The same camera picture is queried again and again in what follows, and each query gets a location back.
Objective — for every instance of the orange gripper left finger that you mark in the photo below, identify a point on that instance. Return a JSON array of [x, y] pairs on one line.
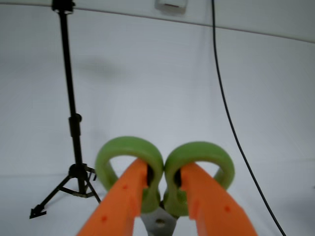
[[116, 213]]

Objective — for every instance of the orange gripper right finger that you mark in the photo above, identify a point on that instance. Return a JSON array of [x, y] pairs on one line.
[[214, 211]]

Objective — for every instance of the green handled scissors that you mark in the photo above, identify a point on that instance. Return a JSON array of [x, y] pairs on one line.
[[162, 202]]

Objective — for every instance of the black camera tripod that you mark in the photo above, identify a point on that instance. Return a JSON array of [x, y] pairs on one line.
[[78, 180]]

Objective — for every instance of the white wall box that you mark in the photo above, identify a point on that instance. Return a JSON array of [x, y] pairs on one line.
[[171, 7]]

